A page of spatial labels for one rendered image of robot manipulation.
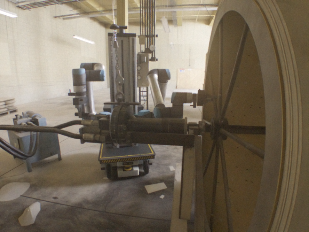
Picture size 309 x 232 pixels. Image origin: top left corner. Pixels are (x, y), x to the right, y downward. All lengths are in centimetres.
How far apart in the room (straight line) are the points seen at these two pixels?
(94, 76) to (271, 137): 123
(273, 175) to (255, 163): 158
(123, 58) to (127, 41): 22
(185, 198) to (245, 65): 132
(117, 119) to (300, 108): 94
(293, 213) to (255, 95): 170
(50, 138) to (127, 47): 171
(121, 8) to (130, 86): 880
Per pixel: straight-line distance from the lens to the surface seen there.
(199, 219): 94
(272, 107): 51
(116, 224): 176
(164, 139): 113
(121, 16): 1066
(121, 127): 112
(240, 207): 179
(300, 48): 49
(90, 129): 133
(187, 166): 123
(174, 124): 113
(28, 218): 207
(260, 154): 60
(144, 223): 174
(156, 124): 115
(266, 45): 58
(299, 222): 49
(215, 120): 116
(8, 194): 252
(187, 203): 142
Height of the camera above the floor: 126
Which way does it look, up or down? 13 degrees down
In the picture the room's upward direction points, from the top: straight up
